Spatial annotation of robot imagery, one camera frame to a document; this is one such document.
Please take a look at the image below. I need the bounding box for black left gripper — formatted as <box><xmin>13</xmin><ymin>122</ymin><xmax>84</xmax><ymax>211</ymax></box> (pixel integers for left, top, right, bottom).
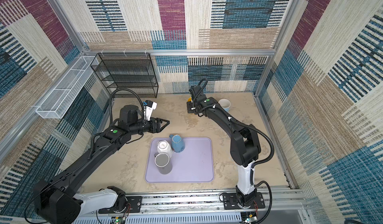
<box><xmin>129</xmin><ymin>116</ymin><xmax>171</xmax><ymax>137</ymax></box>

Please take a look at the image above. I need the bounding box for teal dotted floral mug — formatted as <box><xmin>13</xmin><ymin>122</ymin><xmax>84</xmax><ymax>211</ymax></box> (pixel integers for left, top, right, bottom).
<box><xmin>169</xmin><ymin>134</ymin><xmax>185</xmax><ymax>153</ymax></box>

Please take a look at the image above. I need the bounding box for light blue mug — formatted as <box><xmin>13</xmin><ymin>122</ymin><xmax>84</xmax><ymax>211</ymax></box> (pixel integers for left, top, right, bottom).
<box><xmin>218</xmin><ymin>98</ymin><xmax>231</xmax><ymax>112</ymax></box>

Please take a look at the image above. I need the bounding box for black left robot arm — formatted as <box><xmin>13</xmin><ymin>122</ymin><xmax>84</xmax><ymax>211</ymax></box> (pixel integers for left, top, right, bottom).
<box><xmin>33</xmin><ymin>100</ymin><xmax>170</xmax><ymax>224</ymax></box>

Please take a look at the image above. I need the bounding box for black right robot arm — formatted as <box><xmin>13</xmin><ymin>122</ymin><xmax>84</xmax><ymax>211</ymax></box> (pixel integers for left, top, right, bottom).
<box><xmin>187</xmin><ymin>98</ymin><xmax>261</xmax><ymax>207</ymax></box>

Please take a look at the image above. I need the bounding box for white pink mug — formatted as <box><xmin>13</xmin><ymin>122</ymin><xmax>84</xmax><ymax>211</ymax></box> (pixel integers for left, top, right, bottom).
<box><xmin>157</xmin><ymin>140</ymin><xmax>173</xmax><ymax>158</ymax></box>

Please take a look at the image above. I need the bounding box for grey mug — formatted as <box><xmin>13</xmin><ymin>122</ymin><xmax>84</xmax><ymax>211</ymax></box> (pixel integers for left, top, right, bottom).
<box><xmin>155</xmin><ymin>152</ymin><xmax>173</xmax><ymax>175</ymax></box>

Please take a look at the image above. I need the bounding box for lavender tray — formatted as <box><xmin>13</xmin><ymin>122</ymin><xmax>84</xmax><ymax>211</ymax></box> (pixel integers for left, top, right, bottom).
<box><xmin>145</xmin><ymin>137</ymin><xmax>214</xmax><ymax>183</ymax></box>

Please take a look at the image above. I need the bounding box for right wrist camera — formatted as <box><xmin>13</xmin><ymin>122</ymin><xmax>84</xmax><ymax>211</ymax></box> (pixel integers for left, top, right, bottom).
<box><xmin>189</xmin><ymin>85</ymin><xmax>201</xmax><ymax>100</ymax></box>

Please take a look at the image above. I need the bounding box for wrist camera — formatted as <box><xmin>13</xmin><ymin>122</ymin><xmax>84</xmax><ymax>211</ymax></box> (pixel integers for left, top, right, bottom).
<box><xmin>143</xmin><ymin>100</ymin><xmax>157</xmax><ymax>121</ymax></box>
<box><xmin>189</xmin><ymin>85</ymin><xmax>201</xmax><ymax>100</ymax></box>

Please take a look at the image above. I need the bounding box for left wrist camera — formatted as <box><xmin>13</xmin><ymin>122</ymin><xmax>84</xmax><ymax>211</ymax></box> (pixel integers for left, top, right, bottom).
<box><xmin>143</xmin><ymin>100</ymin><xmax>157</xmax><ymax>121</ymax></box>

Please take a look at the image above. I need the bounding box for black wire mesh shelf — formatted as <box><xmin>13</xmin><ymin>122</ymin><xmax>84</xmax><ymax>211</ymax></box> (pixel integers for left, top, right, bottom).
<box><xmin>90</xmin><ymin>53</ymin><xmax>159</xmax><ymax>98</ymax></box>

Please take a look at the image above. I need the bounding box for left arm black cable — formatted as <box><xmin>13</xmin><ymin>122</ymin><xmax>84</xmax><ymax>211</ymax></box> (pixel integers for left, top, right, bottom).
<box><xmin>88</xmin><ymin>88</ymin><xmax>146</xmax><ymax>160</ymax></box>

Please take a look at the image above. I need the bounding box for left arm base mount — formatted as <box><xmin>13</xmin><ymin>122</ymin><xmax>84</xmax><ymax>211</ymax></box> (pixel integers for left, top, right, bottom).
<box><xmin>98</xmin><ymin>186</ymin><xmax>143</xmax><ymax>215</ymax></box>

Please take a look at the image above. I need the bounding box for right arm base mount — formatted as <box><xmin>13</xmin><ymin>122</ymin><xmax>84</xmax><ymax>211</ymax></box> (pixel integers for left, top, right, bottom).
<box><xmin>218</xmin><ymin>192</ymin><xmax>265</xmax><ymax>210</ymax></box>

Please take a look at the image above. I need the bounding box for white wire mesh basket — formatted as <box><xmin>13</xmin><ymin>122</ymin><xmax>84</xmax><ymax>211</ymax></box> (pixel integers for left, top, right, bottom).
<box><xmin>36</xmin><ymin>56</ymin><xmax>94</xmax><ymax>119</ymax></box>

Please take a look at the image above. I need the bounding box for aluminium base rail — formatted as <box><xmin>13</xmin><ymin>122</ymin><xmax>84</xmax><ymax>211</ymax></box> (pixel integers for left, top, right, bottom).
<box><xmin>75</xmin><ymin>186</ymin><xmax>315</xmax><ymax>224</ymax></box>

